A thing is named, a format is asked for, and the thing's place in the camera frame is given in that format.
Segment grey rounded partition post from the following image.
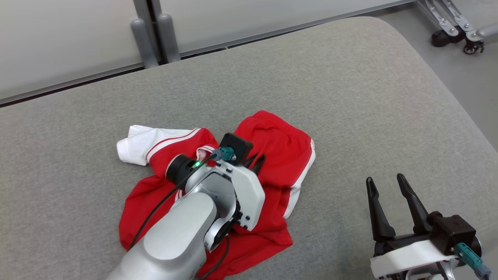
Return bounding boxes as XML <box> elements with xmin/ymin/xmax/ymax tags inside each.
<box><xmin>156</xmin><ymin>14</ymin><xmax>182</xmax><ymax>63</ymax></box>
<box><xmin>130</xmin><ymin>18</ymin><xmax>160</xmax><ymax>69</ymax></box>

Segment black left cable teal plug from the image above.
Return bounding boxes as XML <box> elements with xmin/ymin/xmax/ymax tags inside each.
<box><xmin>129</xmin><ymin>147</ymin><xmax>237</xmax><ymax>250</ymax></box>

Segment black cable teal plug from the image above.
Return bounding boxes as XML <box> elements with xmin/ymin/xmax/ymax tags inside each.
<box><xmin>129</xmin><ymin>147</ymin><xmax>237</xmax><ymax>250</ymax></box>
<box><xmin>455</xmin><ymin>243</ymin><xmax>493</xmax><ymax>280</ymax></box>

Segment black caster wheel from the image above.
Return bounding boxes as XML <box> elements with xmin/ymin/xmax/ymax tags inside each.
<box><xmin>431</xmin><ymin>30</ymin><xmax>464</xmax><ymax>48</ymax></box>
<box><xmin>463</xmin><ymin>39</ymin><xmax>485</xmax><ymax>55</ymax></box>

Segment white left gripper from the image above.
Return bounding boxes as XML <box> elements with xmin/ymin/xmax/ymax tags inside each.
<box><xmin>215</xmin><ymin>154</ymin><xmax>267</xmax><ymax>232</ymax></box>

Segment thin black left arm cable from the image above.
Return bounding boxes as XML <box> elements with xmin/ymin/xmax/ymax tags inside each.
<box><xmin>196</xmin><ymin>233</ymin><xmax>231</xmax><ymax>280</ymax></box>

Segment grey metal wheeled stand frame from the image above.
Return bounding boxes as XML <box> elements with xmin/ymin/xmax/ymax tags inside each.
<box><xmin>417</xmin><ymin>0</ymin><xmax>498</xmax><ymax>42</ymax></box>

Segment red jersey shirt white sleeves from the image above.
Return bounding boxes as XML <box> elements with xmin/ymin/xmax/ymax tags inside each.
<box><xmin>116</xmin><ymin>124</ymin><xmax>294</xmax><ymax>280</ymax></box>

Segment aluminium partition base rail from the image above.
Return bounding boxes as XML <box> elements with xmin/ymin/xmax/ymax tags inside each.
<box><xmin>0</xmin><ymin>0</ymin><xmax>419</xmax><ymax>108</ymax></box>

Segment black right cable teal plug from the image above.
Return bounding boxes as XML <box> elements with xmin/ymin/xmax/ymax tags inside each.
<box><xmin>455</xmin><ymin>243</ymin><xmax>493</xmax><ymax>280</ymax></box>

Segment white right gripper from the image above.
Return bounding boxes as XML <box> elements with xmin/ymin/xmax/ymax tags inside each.
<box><xmin>366</xmin><ymin>173</ymin><xmax>483</xmax><ymax>280</ymax></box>

